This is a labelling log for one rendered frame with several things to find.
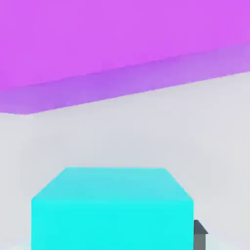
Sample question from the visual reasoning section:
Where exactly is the small cyan cube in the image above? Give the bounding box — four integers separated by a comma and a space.
31, 166, 194, 250

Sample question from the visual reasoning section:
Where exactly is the large purple box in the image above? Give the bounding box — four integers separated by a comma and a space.
0, 0, 250, 115

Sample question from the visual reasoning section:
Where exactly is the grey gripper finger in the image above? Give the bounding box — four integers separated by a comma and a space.
193, 219, 209, 250

